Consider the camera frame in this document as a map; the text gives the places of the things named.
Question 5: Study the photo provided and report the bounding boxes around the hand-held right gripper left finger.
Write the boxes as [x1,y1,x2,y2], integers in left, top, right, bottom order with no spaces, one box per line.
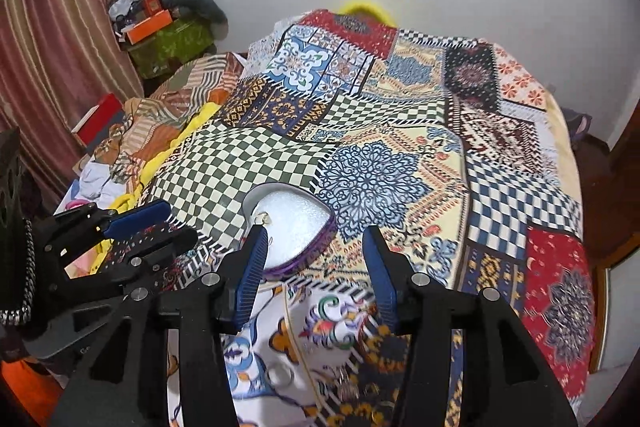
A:
[50,224,271,427]

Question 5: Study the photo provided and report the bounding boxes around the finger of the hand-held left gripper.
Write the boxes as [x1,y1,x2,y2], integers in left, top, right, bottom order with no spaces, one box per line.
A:
[37,200,173,258]
[65,227,200,303]

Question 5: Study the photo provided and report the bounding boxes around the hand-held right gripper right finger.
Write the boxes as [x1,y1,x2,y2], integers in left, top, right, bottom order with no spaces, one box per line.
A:
[361,225,576,427]

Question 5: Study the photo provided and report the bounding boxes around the purple heart-shaped jewelry box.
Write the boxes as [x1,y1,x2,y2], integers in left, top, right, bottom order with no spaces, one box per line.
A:
[241,183,337,282]

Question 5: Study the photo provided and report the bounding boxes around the person's left forearm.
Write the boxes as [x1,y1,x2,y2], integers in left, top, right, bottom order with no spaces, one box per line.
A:
[0,127,36,328]

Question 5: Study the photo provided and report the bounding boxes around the white floral cloth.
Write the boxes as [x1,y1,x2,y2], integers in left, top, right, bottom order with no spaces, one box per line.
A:
[75,157,131,202]

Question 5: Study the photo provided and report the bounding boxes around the orange cloth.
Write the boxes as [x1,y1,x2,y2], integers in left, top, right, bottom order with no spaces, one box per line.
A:
[0,357,66,427]

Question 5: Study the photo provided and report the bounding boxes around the red box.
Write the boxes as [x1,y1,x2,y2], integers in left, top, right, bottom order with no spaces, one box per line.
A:
[70,93,125,146]

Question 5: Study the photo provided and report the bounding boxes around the small metal earrings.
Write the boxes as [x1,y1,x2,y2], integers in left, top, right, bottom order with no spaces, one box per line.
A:
[330,369,361,400]

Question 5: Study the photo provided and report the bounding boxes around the yellow cloth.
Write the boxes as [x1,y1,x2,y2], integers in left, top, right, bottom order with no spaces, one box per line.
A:
[97,102,223,253]

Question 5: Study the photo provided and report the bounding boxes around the patchwork printed blanket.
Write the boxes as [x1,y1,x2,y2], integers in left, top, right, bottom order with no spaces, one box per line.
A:
[145,9,598,427]

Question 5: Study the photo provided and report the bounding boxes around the striped orange quilt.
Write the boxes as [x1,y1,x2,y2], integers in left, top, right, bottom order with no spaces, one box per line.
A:
[107,52,246,188]

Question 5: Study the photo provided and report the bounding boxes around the orange box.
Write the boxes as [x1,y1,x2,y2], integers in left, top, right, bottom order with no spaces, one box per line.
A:
[125,9,173,45]

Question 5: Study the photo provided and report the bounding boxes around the striped brown curtain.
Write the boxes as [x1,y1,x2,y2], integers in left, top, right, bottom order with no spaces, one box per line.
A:
[0,0,146,208]

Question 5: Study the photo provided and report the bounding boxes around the dark purple bag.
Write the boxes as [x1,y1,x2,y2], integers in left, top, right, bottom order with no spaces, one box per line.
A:
[560,107,593,148]

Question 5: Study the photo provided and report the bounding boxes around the yellow curved frame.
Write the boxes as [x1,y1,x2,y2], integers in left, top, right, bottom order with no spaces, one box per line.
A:
[337,0,396,25]

